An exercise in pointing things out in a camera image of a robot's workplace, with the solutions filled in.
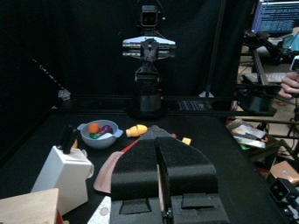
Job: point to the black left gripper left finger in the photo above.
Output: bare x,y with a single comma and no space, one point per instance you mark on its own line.
134,175

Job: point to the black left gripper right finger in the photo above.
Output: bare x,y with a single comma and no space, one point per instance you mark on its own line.
187,175

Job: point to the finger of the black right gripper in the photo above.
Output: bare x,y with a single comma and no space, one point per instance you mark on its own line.
154,49
146,49

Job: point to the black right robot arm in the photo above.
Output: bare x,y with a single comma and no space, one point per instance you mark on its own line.
147,96

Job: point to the person's hand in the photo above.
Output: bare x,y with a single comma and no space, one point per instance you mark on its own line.
290,84

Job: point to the pale yellow toy piece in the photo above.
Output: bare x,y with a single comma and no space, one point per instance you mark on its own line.
187,141

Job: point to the red toy block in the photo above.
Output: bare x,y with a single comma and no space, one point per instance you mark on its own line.
174,135

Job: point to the blue-grey toy bowl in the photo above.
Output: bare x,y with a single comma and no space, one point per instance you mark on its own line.
99,141

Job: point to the yellow banana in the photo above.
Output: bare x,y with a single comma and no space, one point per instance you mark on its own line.
136,130

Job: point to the white grey toy stove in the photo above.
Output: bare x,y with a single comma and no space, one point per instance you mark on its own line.
100,212

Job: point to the small green toy vegetable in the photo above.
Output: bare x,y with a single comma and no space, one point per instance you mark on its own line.
95,136

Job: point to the purple toy eggplant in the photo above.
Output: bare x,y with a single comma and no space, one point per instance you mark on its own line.
104,129

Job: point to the white toy knife block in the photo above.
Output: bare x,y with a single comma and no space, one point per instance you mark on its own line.
64,178

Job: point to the orange toy carrot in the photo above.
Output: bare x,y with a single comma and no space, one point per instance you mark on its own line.
94,127

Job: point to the pile of papers and boxes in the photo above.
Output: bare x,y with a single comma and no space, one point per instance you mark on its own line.
249,134

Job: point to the black boxy device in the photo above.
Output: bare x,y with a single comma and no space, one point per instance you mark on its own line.
282,191

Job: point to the copper coloured box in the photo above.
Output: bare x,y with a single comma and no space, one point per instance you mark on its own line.
286,172

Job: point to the red box with wooden lid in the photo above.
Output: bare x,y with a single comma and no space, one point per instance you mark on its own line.
27,207

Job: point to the grey keyboard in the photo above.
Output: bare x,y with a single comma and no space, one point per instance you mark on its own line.
269,77

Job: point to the computer monitor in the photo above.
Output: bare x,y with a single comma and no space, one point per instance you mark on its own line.
277,16

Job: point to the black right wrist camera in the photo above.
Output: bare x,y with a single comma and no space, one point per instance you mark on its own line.
148,17

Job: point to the slanted black frame post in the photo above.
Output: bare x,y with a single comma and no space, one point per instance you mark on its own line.
217,43

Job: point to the silver corner bracket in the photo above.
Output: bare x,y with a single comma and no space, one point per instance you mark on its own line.
64,94
206,94

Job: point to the black frame rail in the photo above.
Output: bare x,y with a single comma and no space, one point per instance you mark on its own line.
104,105

